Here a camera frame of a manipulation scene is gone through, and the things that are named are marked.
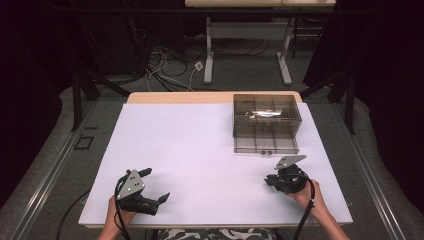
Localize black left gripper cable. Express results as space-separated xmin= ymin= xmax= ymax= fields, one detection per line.
xmin=114 ymin=174 xmax=133 ymax=240

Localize aluminium floor rail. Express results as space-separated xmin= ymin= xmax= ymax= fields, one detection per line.
xmin=9 ymin=99 xmax=98 ymax=240
xmin=332 ymin=102 xmax=408 ymax=240

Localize camouflage pants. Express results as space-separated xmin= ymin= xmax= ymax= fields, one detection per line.
xmin=156 ymin=228 xmax=278 ymax=240

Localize dark curtain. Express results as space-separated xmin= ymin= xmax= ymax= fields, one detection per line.
xmin=334 ymin=0 xmax=424 ymax=214
xmin=0 ymin=0 xmax=64 ymax=212

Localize black floor cable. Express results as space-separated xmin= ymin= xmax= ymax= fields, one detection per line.
xmin=55 ymin=189 xmax=92 ymax=240

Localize white-legged desk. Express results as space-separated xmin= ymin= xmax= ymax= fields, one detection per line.
xmin=184 ymin=0 xmax=337 ymax=86

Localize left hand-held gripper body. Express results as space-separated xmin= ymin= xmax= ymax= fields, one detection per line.
xmin=115 ymin=169 xmax=160 ymax=217

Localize bundle of floor cables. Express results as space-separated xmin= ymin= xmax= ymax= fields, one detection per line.
xmin=143 ymin=44 xmax=196 ymax=93

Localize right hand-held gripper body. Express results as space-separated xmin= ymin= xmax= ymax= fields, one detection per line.
xmin=270 ymin=154 xmax=309 ymax=195

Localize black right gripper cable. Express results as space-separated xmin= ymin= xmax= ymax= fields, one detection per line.
xmin=293 ymin=173 xmax=317 ymax=240

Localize white table mat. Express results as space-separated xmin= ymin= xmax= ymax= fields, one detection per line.
xmin=78 ymin=102 xmax=354 ymax=226

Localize person's right hand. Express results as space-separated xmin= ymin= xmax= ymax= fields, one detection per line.
xmin=288 ymin=179 xmax=329 ymax=219

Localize smoky clear drawer box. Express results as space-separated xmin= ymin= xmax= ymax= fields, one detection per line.
xmin=232 ymin=93 xmax=303 ymax=138

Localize black metal stand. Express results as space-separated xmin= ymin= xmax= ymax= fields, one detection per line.
xmin=70 ymin=71 xmax=132 ymax=133
xmin=299 ymin=71 xmax=356 ymax=135

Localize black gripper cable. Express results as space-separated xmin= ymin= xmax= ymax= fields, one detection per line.
xmin=293 ymin=173 xmax=317 ymax=240
xmin=114 ymin=174 xmax=133 ymax=240

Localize person's left hand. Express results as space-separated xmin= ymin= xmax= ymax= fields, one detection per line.
xmin=105 ymin=195 xmax=137 ymax=234

